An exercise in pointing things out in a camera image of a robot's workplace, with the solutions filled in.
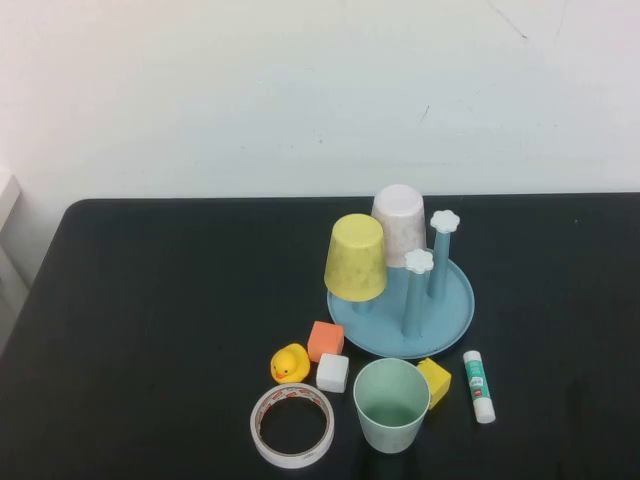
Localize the mint green plastic cup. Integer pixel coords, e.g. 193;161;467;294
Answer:
352;357;431;455

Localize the yellow plastic cup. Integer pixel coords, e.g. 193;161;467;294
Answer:
323;213;389;303

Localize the pale pink plastic cup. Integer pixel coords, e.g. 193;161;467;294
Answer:
370;184;429;269

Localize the blue cup stand with posts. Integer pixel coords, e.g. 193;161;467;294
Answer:
326;209;476;360

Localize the orange cube block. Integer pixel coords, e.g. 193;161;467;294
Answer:
306;320;346;364

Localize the yellow rubber duck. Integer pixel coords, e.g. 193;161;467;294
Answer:
270;342;311;385

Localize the white cube block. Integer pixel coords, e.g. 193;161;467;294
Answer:
315;352;350;395

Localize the white double-sided tape roll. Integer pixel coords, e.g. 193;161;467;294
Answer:
249;383;335;470

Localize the yellow cube block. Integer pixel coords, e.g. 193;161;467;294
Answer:
415;357;453;409

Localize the green and white glue stick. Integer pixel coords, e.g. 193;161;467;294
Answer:
462;349;497;425

